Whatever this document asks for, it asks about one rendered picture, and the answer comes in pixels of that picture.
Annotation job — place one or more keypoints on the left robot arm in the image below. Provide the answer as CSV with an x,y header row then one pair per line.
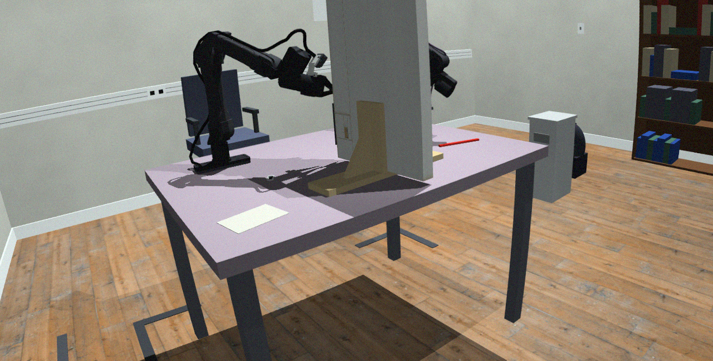
x,y
443,83

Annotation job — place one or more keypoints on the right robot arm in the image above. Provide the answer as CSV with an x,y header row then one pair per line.
x,y
209,56

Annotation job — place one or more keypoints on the white paper sheet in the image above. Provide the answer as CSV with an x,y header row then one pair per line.
x,y
252,218

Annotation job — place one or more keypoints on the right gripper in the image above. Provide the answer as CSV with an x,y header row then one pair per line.
x,y
313,84

